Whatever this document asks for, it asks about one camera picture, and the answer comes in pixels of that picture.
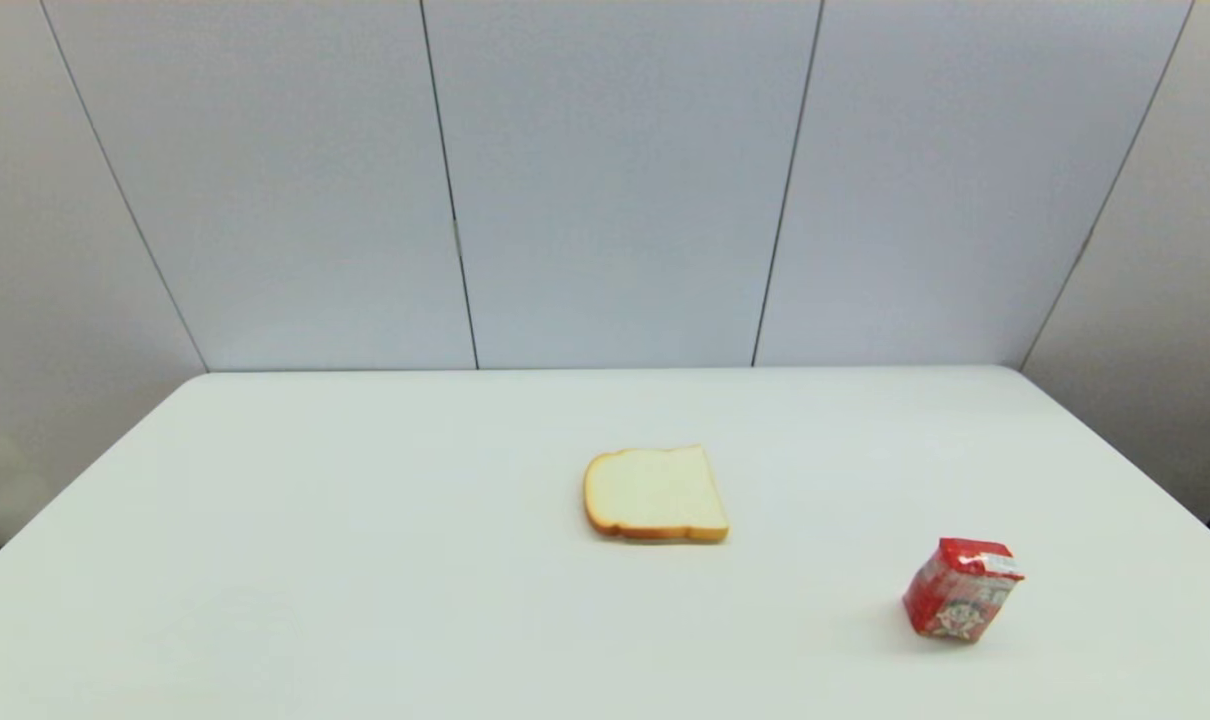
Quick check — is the red milk carton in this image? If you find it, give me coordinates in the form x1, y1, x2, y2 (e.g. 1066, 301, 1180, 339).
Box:
902, 537, 1026, 643

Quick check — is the white bread slice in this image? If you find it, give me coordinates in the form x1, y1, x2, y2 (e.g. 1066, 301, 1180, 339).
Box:
583, 445, 731, 544

